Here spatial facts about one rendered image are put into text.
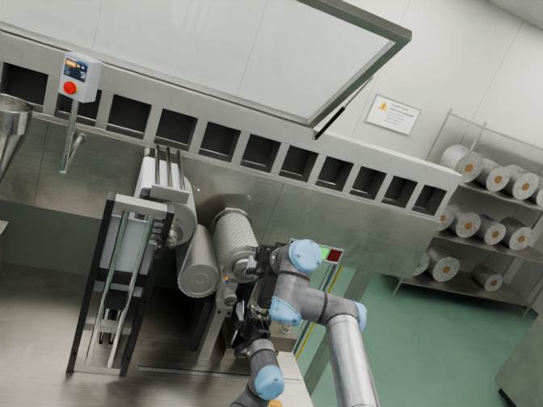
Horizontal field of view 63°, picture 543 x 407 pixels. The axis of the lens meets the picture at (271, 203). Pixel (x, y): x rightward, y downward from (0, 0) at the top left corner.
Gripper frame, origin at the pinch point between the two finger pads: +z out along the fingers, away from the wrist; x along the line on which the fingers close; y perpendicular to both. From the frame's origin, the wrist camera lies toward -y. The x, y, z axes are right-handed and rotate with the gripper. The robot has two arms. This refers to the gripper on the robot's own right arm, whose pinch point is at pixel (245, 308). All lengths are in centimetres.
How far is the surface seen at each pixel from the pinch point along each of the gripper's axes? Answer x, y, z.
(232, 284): 8.6, 11.1, -4.3
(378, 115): -169, 47, 264
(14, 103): 77, 42, 17
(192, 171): 23.6, 30.2, 31.9
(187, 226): 26.0, 25.2, -0.1
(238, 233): 7.9, 21.9, 8.4
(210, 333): 10.0, -7.4, -5.3
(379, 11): -129, 128, 265
